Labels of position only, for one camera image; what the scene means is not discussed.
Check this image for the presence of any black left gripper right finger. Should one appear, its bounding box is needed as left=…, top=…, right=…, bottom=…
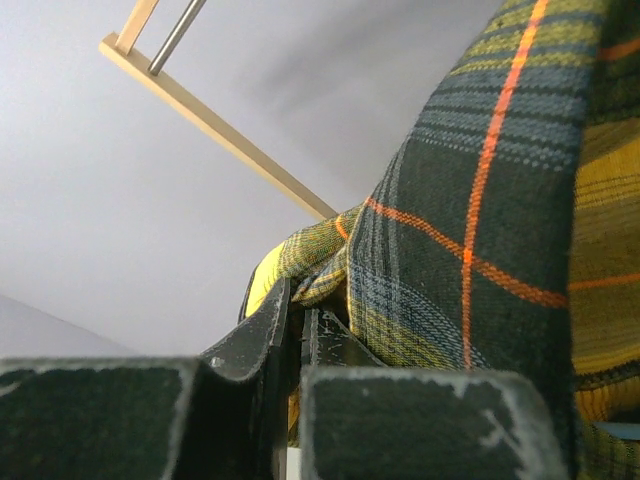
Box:
left=299, top=309, right=569, bottom=479

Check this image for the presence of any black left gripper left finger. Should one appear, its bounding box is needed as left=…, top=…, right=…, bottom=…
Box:
left=1, top=280, right=291, bottom=479

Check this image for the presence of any yellow plaid shirt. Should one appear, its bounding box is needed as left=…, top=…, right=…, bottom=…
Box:
left=241, top=1, right=639, bottom=479

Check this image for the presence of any wooden clothes rack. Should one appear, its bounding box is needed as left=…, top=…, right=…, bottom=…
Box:
left=99, top=1, right=336, bottom=220

